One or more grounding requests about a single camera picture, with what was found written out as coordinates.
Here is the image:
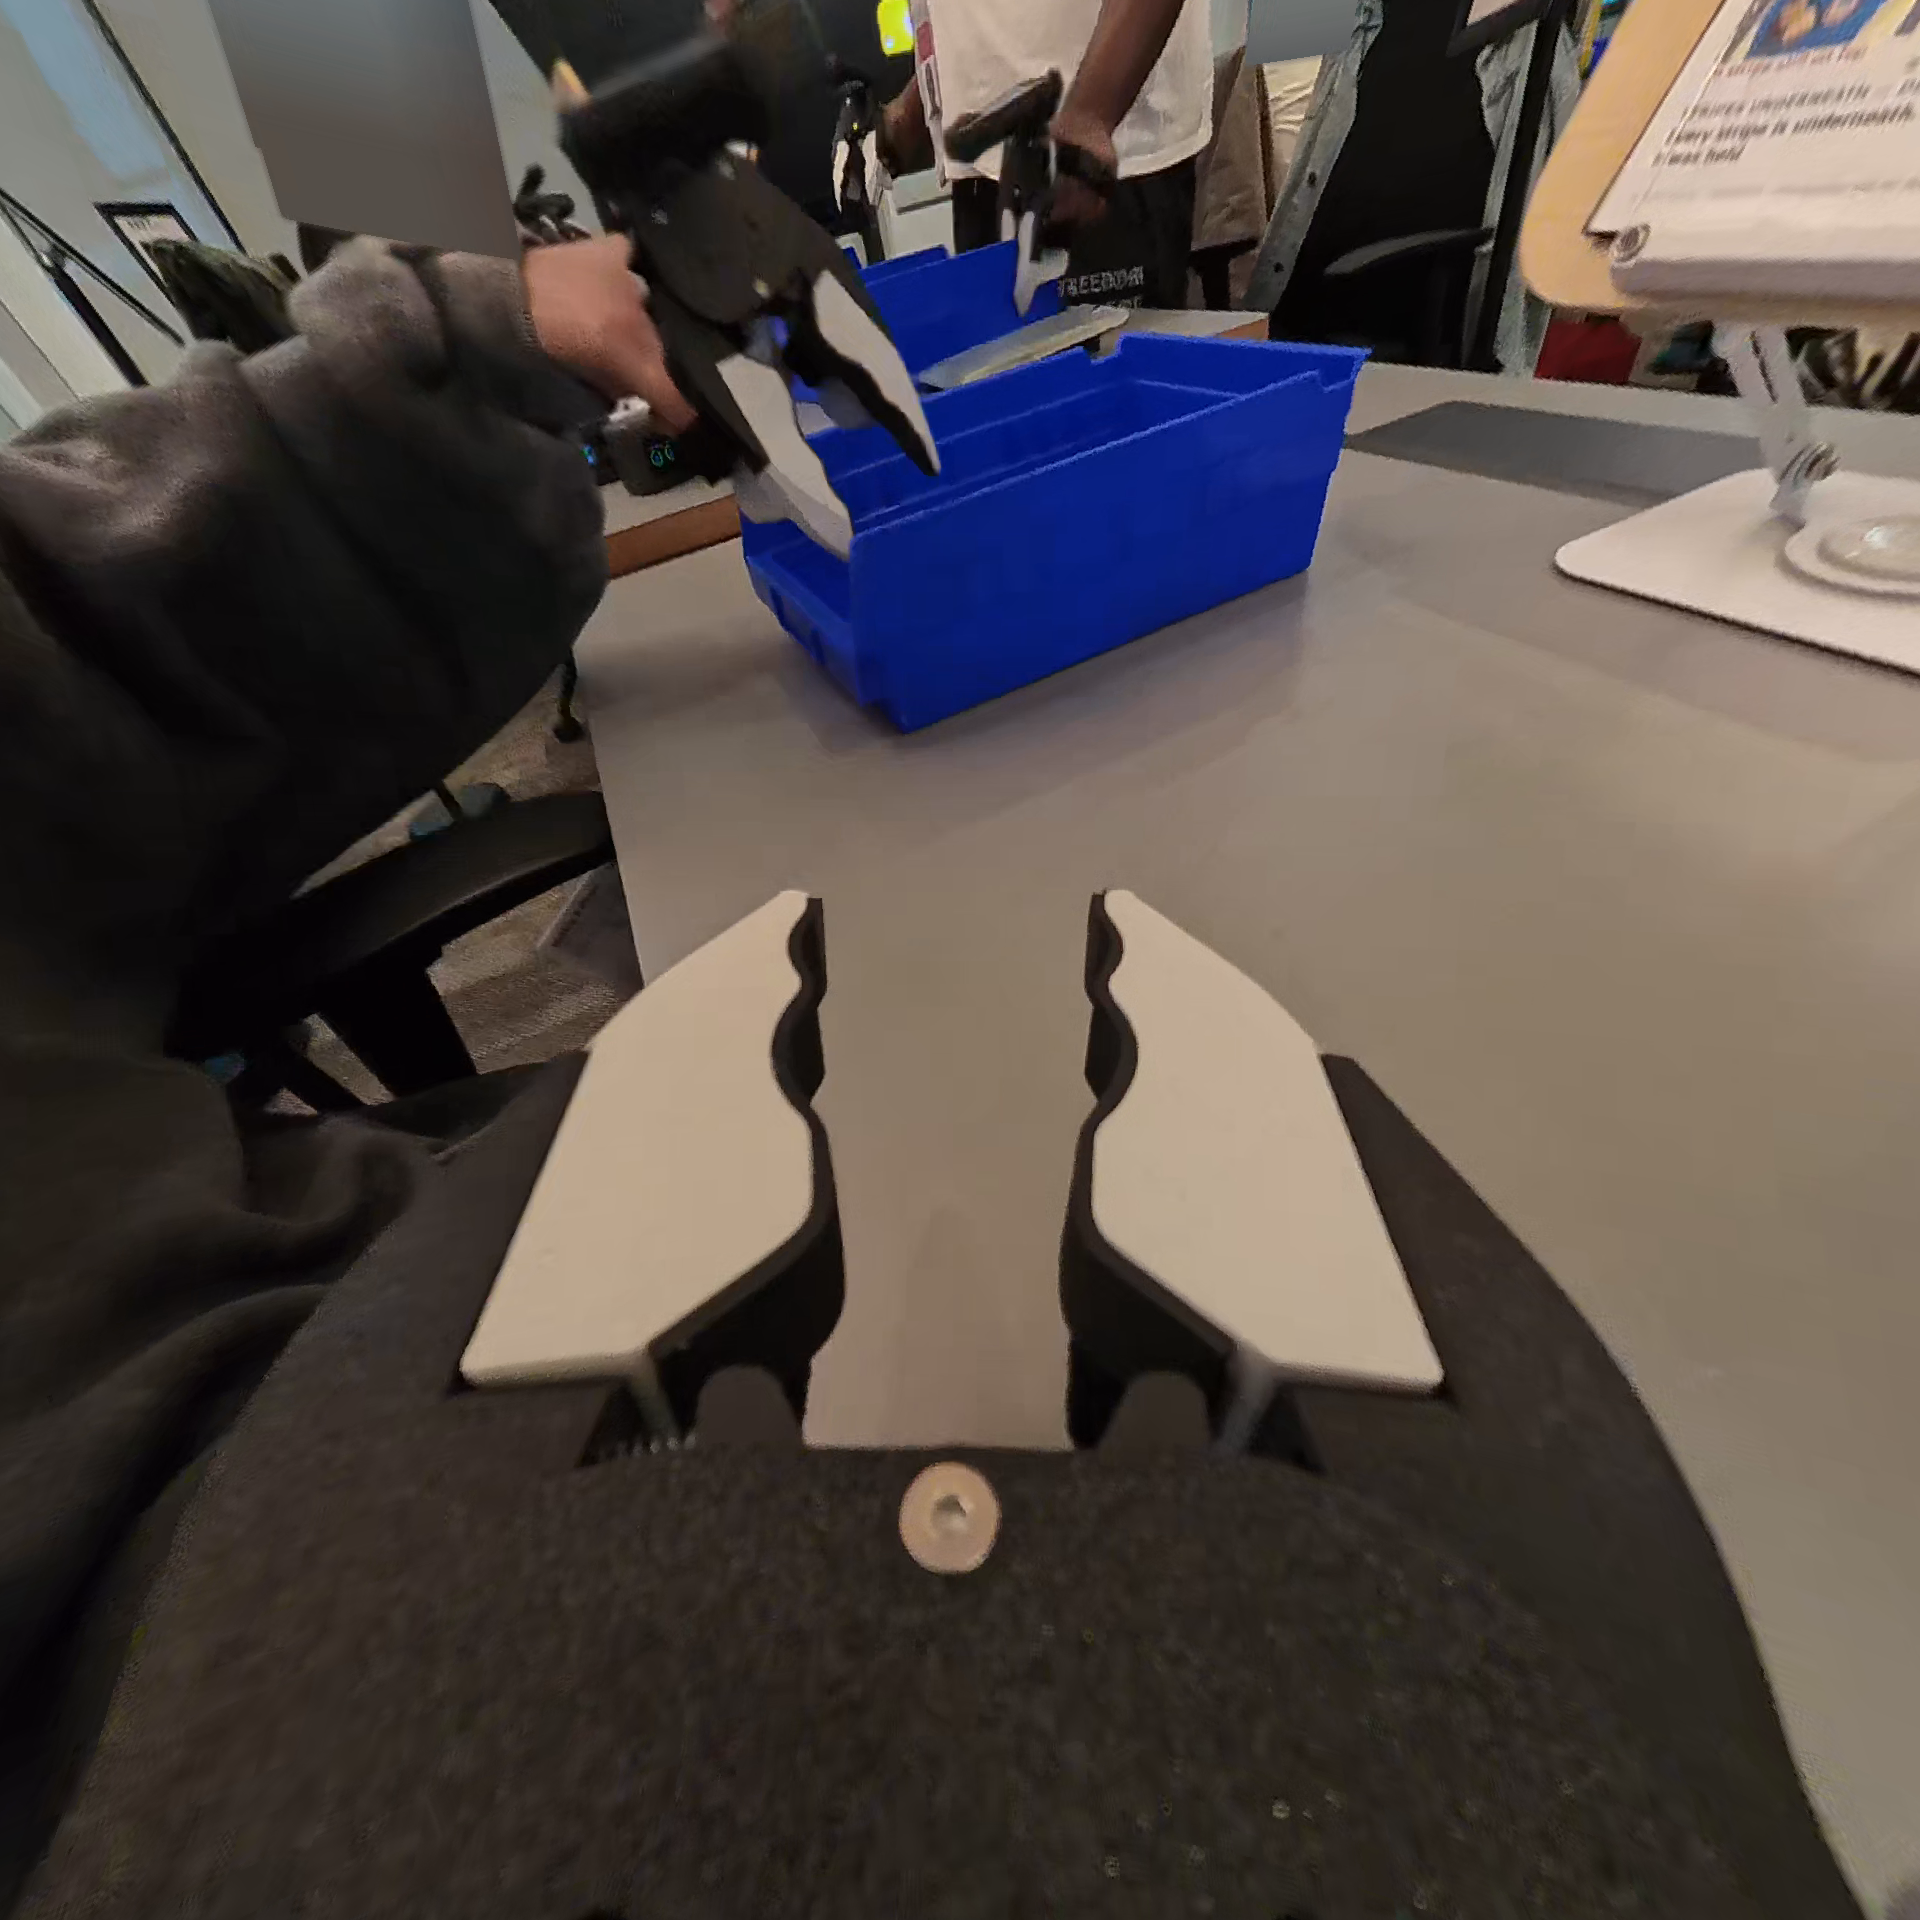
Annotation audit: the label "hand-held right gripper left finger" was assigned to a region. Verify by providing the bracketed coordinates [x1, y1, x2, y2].
[454, 890, 845, 1448]

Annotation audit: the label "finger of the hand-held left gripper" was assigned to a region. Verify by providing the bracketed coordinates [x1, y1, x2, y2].
[807, 270, 947, 480]
[715, 349, 858, 559]

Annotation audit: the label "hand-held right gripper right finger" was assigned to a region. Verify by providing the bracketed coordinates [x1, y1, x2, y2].
[1063, 890, 1444, 1452]

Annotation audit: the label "grey desk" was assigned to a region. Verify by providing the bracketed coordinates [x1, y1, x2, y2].
[575, 308, 1920, 1920]

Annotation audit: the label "black desk chair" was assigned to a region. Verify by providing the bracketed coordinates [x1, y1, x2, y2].
[169, 783, 620, 1110]

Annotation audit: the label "person's left hand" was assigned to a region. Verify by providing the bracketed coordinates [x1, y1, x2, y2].
[522, 233, 700, 431]

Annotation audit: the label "grey table brown edge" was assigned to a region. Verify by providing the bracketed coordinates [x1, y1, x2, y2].
[600, 480, 747, 582]

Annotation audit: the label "black device green lights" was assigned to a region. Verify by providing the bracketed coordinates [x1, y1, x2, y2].
[579, 426, 713, 502]

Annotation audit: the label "instruction board on white stand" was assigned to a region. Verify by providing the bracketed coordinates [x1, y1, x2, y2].
[1517, 0, 1920, 326]

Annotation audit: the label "red object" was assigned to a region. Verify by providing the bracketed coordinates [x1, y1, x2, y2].
[1531, 317, 1640, 385]

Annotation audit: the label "white instruction sheet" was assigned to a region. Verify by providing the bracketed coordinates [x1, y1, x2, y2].
[1587, 0, 1920, 305]

